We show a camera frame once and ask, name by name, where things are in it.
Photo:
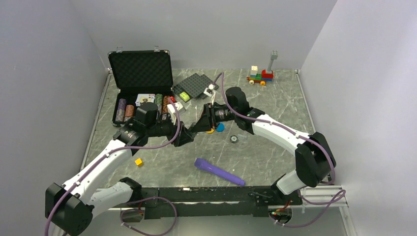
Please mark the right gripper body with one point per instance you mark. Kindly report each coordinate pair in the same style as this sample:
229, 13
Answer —
212, 115

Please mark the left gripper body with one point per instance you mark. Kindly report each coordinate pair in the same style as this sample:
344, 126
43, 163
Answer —
171, 132

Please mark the single dark poker chip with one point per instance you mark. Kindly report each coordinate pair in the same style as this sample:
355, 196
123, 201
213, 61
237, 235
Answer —
233, 139

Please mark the red tan poker chip stack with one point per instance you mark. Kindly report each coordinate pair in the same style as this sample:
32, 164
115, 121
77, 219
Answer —
129, 112

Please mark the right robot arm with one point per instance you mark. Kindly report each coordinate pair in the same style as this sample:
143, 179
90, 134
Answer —
313, 157

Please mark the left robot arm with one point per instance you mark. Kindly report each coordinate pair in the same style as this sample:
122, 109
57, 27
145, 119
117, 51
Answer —
107, 159

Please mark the black poker set case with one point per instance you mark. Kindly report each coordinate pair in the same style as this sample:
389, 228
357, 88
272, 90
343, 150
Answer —
140, 72

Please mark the blue round disc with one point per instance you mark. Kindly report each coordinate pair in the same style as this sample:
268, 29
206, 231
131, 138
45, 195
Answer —
220, 127

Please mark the orange poker chip stack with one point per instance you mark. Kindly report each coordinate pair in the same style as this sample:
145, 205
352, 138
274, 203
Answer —
166, 102

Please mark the purple flashlight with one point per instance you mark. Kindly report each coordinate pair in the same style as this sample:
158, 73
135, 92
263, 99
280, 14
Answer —
204, 165

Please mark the green poker chip stack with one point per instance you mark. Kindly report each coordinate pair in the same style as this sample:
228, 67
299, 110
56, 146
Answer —
159, 102

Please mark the lime green toy block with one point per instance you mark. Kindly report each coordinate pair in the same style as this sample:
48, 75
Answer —
184, 96

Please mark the dark grey building baseplate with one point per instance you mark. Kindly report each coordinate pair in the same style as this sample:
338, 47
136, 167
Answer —
188, 85

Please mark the clear round dealer button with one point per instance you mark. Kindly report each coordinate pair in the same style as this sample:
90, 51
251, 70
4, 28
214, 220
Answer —
242, 137

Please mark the playing cards deck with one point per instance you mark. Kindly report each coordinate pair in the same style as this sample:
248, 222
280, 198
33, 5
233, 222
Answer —
142, 98

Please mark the small yellow cube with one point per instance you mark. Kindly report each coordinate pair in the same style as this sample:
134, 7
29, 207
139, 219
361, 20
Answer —
139, 162

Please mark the toy brick train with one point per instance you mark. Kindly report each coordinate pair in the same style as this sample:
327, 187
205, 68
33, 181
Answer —
266, 75

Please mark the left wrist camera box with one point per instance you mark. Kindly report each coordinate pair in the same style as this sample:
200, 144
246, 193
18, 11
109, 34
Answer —
177, 109

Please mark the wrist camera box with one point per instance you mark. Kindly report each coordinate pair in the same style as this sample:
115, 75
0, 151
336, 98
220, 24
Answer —
211, 93
177, 109

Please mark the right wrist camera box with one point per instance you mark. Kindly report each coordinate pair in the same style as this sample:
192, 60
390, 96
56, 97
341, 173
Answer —
211, 93

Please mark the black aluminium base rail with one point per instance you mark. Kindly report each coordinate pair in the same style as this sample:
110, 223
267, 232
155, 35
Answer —
258, 201

